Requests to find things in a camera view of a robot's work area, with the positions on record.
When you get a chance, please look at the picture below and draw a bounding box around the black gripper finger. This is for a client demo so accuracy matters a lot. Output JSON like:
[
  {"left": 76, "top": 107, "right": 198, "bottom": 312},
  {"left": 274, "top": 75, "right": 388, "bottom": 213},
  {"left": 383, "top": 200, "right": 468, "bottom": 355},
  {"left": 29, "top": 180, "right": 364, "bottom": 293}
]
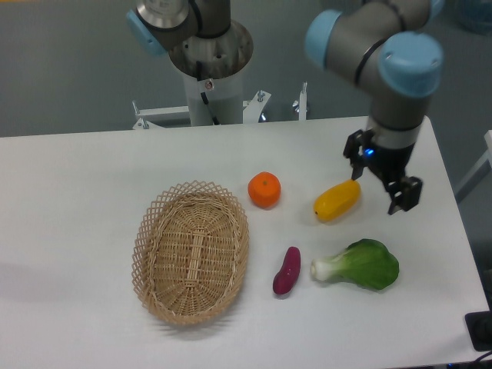
[
  {"left": 387, "top": 176, "right": 423, "bottom": 215},
  {"left": 343, "top": 129, "right": 374, "bottom": 181}
]

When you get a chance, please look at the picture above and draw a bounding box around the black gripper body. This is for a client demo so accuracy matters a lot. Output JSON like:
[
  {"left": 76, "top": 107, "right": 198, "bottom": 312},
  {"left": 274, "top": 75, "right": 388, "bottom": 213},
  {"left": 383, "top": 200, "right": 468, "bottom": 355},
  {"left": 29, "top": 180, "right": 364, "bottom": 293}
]
[{"left": 361, "top": 117, "right": 422, "bottom": 191}]

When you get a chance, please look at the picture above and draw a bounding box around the yellow mango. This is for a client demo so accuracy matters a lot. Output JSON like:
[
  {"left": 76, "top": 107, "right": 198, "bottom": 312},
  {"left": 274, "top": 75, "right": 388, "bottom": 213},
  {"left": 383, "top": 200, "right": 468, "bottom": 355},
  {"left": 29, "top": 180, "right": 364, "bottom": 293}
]
[{"left": 313, "top": 179, "right": 361, "bottom": 221}]

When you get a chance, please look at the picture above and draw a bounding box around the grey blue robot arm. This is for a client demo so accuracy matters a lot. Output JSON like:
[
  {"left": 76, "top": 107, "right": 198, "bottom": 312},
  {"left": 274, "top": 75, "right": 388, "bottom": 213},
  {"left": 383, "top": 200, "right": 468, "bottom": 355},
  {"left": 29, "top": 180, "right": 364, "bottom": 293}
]
[{"left": 126, "top": 1, "right": 444, "bottom": 213}]

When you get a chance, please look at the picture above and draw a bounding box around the green bok choy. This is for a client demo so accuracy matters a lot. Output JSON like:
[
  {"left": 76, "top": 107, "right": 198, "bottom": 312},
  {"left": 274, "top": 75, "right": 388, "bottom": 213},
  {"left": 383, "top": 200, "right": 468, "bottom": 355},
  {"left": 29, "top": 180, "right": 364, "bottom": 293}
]
[{"left": 310, "top": 238, "right": 400, "bottom": 291}]

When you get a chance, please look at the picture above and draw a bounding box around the orange tangerine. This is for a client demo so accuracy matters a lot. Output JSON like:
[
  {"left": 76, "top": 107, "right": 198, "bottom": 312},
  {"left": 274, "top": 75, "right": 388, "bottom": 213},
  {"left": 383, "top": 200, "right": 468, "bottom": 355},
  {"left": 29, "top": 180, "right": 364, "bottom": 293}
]
[{"left": 248, "top": 171, "right": 281, "bottom": 209}]

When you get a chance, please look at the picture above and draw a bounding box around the purple sweet potato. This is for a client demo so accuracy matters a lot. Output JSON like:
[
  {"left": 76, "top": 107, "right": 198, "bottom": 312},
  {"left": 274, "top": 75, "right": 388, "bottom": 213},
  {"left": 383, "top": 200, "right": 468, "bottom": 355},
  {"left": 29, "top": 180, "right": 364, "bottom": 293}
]
[{"left": 272, "top": 247, "right": 301, "bottom": 295}]

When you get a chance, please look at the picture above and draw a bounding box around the black device at table edge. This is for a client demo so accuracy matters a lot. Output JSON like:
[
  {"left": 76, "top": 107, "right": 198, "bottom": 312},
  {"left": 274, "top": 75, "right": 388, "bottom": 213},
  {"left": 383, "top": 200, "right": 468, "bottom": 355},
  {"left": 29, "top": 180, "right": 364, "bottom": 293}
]
[{"left": 464, "top": 311, "right": 491, "bottom": 351}]

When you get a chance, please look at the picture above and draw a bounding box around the blue container top right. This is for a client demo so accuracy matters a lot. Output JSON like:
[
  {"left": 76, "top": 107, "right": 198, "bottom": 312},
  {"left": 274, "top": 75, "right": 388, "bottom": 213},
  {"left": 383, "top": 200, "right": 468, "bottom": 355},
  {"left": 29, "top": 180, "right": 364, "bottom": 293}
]
[{"left": 454, "top": 0, "right": 491, "bottom": 36}]

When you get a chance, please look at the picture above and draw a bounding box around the woven wicker basket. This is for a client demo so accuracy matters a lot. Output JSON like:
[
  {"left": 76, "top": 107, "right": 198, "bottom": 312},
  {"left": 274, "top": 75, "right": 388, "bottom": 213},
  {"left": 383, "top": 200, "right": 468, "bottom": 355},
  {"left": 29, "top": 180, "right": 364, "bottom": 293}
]
[{"left": 131, "top": 181, "right": 249, "bottom": 325}]

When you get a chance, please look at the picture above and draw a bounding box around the white frame at right edge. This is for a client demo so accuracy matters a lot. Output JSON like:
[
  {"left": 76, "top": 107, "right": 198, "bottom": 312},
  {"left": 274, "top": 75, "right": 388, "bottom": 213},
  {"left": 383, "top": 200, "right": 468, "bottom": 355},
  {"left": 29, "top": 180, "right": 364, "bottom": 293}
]
[{"left": 454, "top": 130, "right": 491, "bottom": 204}]

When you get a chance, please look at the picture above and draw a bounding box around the white metal base frame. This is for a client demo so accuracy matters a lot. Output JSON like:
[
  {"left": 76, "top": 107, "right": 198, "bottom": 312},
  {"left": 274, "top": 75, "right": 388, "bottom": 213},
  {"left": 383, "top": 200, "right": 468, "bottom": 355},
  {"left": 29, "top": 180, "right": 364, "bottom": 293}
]
[{"left": 132, "top": 81, "right": 310, "bottom": 130}]

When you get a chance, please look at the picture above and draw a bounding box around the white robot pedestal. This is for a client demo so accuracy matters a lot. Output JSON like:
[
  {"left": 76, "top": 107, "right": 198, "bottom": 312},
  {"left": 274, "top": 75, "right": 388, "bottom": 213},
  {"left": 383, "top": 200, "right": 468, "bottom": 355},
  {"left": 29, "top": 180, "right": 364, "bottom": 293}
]
[{"left": 169, "top": 20, "right": 254, "bottom": 126}]

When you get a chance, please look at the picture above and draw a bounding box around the black cable on pedestal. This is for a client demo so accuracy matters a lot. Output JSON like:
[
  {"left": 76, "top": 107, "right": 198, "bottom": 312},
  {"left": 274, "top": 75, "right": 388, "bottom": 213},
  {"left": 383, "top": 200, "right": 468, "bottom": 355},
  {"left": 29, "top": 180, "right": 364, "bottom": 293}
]
[{"left": 194, "top": 60, "right": 221, "bottom": 126}]

